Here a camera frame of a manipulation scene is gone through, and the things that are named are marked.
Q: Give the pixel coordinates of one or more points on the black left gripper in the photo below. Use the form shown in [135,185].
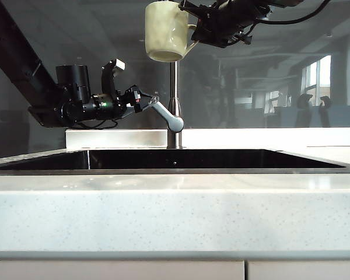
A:
[129,100]

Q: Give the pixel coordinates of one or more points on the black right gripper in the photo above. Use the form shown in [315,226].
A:
[227,23]

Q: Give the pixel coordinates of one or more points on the pale green ceramic mug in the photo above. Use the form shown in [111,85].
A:
[163,29]

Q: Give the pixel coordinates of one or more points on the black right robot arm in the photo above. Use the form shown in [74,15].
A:
[286,2]

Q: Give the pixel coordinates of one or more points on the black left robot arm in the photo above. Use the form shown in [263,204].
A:
[20,64]

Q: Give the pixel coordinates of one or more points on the stainless steel gooseneck faucet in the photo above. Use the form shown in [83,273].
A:
[174,84]

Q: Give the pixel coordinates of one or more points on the black rectangular sink basin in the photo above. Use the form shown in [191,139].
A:
[221,160]

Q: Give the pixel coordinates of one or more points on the white backsplash ledge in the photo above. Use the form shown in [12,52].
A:
[119,138]

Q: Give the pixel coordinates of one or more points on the wide grey cabinet door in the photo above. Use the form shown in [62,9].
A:
[105,271]

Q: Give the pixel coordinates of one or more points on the narrow grey cabinet door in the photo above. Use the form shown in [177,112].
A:
[306,271]

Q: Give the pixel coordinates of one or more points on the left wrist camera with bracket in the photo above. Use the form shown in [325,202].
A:
[108,78]

